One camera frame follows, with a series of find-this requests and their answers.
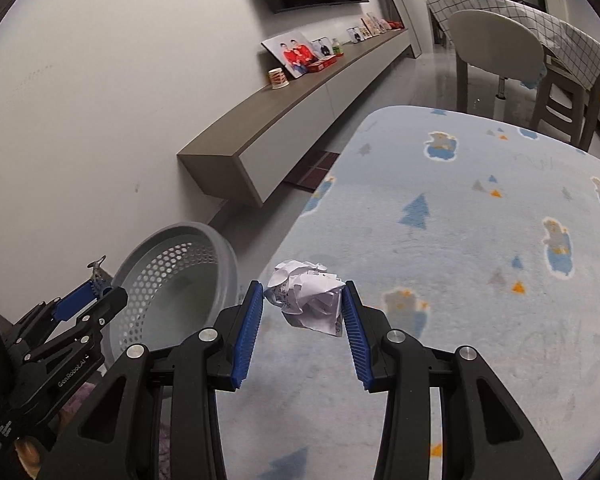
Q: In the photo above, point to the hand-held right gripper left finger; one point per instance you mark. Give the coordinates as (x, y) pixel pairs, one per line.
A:
(247, 335)

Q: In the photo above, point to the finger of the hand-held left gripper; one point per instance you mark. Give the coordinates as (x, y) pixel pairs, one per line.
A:
(107, 305)
(75, 302)

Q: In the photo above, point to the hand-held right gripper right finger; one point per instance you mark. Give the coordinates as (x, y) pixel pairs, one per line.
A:
(355, 335)

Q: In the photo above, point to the small grey metal piece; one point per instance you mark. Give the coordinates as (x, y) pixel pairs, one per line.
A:
(97, 272)

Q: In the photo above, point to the white paper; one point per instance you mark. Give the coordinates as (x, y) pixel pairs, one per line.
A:
(310, 300)

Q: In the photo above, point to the grey perforated plastic basket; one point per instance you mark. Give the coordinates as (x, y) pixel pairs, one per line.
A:
(180, 300)

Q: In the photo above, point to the person's left hand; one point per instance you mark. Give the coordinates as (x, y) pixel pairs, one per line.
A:
(30, 452)

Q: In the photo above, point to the purple fuzzy garment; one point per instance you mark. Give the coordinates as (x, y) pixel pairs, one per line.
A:
(82, 397)

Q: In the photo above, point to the red patterned paper cup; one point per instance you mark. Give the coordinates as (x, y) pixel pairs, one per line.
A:
(276, 78)

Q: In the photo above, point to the red flat box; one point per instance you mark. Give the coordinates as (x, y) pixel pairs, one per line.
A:
(324, 64)

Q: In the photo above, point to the small green bottle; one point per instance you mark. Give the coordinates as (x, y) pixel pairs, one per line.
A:
(335, 47)

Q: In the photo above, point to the row of small picture cards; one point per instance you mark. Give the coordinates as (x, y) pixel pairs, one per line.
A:
(374, 26)

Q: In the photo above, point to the small red ornament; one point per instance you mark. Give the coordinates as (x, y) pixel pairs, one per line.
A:
(394, 25)

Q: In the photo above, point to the grey wooden chair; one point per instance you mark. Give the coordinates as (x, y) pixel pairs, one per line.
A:
(570, 95)

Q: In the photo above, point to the grey round-back chair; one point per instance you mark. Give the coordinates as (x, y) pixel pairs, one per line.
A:
(500, 45)

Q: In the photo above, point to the table with checked cloth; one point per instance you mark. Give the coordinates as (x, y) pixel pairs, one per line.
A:
(565, 35)

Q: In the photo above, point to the long grey wall cabinet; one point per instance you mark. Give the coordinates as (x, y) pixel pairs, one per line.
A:
(280, 110)

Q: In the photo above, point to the large photo frame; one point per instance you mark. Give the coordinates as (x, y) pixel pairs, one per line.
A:
(290, 55)

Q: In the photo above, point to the small dark photo frame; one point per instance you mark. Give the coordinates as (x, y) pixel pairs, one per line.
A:
(354, 35)

